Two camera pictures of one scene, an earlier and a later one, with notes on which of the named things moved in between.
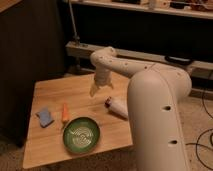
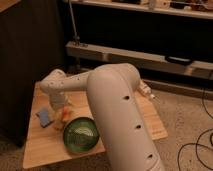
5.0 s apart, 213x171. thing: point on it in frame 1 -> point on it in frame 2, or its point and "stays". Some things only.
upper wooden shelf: (189, 8) stays
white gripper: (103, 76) -> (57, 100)
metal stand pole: (76, 38) stays
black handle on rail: (177, 60) stays
